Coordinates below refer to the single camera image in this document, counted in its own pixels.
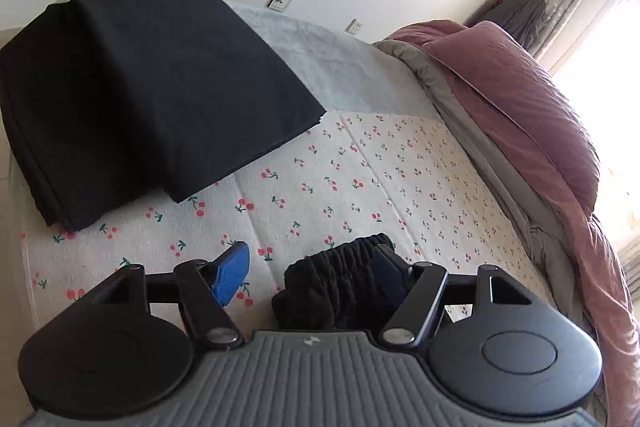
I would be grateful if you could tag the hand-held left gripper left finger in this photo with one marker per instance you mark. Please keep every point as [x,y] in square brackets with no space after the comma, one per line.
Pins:
[230,274]

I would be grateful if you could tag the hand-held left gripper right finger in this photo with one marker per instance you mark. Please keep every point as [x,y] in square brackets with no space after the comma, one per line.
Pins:
[387,278]

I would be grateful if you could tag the black pants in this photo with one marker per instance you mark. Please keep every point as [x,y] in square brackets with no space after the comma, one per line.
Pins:
[325,287]

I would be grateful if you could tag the cherry print sheet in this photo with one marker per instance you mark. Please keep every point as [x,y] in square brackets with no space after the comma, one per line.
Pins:
[350,187]

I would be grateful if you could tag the grey blanket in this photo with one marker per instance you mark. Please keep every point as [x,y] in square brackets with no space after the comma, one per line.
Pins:
[450,97]

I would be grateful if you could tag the folded black cloth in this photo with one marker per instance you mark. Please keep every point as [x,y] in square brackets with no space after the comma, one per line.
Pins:
[150,82]

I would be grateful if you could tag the pink duvet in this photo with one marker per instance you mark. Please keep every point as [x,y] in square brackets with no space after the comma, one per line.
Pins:
[600,267]

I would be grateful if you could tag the hanging grey garment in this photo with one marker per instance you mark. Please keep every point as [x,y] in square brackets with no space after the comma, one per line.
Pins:
[520,17]

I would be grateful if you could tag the white wall outlet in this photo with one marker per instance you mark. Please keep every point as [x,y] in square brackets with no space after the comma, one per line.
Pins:
[280,0]
[355,26]

